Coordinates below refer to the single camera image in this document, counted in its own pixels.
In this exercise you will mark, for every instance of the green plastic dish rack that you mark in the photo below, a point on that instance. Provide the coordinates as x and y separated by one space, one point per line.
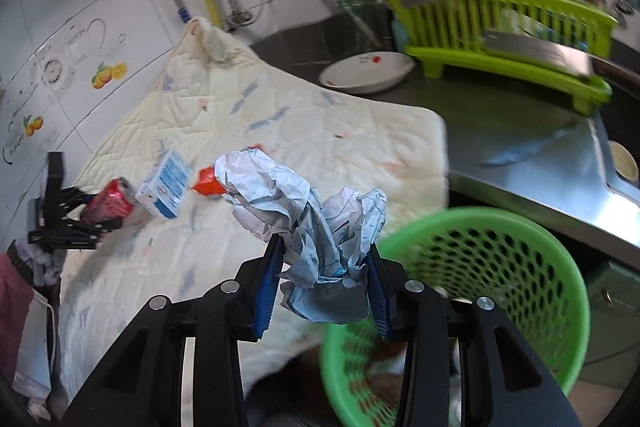
450 27

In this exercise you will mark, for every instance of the green glass jar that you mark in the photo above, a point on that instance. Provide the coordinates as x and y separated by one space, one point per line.
367 17

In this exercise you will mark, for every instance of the white blue milk carton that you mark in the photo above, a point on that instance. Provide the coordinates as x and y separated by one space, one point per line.
167 184

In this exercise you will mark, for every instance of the green plastic basket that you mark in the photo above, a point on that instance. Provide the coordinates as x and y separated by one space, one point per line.
500 247

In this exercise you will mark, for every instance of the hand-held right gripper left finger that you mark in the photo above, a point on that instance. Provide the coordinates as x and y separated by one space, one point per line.
265 297

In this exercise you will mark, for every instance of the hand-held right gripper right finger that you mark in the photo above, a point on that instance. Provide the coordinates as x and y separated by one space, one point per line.
378 302

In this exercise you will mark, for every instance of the steel cleaver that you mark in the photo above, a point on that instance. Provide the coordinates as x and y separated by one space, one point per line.
540 52

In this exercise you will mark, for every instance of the white plate with red print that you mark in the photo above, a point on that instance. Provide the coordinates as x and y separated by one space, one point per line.
360 74

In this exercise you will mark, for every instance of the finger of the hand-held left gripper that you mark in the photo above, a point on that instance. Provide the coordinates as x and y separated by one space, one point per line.
85 234
80 199

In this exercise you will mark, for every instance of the printed paper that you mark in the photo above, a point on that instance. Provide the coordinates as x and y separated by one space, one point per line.
320 257

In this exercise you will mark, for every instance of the cream quilted mat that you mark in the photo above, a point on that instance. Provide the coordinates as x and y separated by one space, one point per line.
325 142

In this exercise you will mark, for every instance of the red soda can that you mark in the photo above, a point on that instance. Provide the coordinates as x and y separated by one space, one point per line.
112 199

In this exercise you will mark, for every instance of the steel sink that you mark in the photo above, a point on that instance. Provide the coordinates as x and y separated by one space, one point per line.
622 147

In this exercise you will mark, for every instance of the orange snack wrapper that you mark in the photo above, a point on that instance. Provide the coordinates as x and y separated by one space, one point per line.
205 182

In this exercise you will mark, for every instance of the person's left forearm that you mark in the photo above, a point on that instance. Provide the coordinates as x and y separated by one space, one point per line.
15 307

